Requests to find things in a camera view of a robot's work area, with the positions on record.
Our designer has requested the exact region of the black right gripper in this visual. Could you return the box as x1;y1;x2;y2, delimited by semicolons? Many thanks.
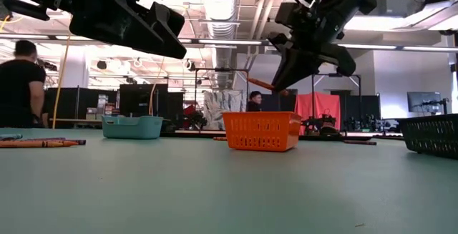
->
268;0;377;92

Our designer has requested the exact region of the orange plastic basket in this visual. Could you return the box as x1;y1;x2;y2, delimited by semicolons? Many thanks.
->
222;111;302;152

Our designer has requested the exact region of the teal plastic bin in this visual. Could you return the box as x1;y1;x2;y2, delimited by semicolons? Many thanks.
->
101;114;164;140

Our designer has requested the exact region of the purple crayon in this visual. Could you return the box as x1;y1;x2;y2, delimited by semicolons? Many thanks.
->
21;137;87;146

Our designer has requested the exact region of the red cloth curtain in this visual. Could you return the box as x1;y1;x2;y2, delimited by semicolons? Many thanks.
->
293;92;341;133

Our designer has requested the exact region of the person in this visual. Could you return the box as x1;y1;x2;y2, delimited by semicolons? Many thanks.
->
246;90;264;112
0;39;48;129

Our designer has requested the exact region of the long ceiling light strip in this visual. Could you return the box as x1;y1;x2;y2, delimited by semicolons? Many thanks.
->
0;33;458;52

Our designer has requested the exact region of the black partition panel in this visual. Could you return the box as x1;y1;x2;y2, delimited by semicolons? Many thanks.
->
119;83;185;127
44;87;119;128

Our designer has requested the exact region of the white plastic sheet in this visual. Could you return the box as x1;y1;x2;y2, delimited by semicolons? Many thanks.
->
203;89;251;130

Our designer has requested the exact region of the black plastic basket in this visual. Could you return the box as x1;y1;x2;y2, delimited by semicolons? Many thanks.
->
397;114;458;160

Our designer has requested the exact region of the green table mat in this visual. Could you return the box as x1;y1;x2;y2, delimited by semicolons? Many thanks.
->
0;126;458;234

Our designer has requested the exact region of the black metal frame stand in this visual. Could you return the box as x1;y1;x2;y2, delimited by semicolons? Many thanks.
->
311;72;362;97
194;68;250;113

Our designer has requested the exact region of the silver ventilation duct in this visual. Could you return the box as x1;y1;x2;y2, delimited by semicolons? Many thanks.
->
199;0;240;89

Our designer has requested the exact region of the yellow cable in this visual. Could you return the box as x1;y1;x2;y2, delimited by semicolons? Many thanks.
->
52;33;72;128

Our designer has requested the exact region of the dark wall monitor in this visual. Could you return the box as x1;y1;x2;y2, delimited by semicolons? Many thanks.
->
406;91;443;114

